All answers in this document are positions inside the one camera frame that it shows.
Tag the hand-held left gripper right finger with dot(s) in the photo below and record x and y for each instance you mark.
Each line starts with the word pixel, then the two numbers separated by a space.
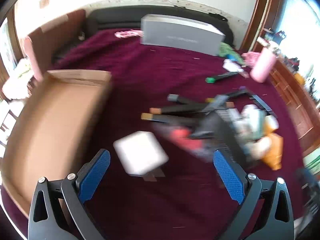
pixel 228 177

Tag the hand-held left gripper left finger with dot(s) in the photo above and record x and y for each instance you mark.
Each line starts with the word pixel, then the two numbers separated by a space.
pixel 96 175

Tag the small white box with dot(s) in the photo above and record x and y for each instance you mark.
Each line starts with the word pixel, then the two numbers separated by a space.
pixel 140 152

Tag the shallow cardboard box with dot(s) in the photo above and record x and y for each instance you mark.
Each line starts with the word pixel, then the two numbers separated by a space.
pixel 50 120

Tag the black marker yellow end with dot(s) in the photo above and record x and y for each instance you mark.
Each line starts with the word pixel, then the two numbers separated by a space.
pixel 170 119

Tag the yellow jar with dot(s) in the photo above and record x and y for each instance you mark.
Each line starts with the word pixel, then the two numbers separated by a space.
pixel 272 123

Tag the short marker yellow cap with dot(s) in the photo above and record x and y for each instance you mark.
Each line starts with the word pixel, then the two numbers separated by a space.
pixel 230 94

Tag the black marker grey cap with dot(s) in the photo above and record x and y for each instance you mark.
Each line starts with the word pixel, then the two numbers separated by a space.
pixel 180 99

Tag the wooden window ledge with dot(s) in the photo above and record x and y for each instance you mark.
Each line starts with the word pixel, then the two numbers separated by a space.
pixel 290 90

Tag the black marker green cap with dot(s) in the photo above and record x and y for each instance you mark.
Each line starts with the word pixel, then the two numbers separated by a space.
pixel 220 77

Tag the white charger plug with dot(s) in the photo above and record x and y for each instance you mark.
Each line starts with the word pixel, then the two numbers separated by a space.
pixel 231 65

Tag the maroon blanket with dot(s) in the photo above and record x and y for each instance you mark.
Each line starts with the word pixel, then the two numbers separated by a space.
pixel 150 75

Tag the pink thermos bottle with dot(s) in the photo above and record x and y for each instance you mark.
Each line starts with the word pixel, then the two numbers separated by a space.
pixel 262 66

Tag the pink plush toy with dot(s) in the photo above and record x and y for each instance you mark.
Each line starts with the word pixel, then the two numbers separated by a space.
pixel 251 57

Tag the pale cloth pile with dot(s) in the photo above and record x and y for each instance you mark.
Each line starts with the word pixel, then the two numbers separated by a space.
pixel 17 80

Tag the green towel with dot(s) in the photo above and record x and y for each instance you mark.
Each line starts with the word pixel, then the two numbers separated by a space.
pixel 226 50

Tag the maroon cushion with tape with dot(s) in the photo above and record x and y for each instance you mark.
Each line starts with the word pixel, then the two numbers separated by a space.
pixel 55 37

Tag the pink patterned cloth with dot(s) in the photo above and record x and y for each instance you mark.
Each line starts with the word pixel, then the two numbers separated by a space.
pixel 128 33

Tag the long grey box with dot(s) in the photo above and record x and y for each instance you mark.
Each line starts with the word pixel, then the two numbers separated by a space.
pixel 180 33

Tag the black padded headboard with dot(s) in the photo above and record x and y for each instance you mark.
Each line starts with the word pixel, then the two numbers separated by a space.
pixel 112 17

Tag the small wall sticker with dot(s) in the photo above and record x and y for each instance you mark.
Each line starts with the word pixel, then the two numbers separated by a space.
pixel 44 2

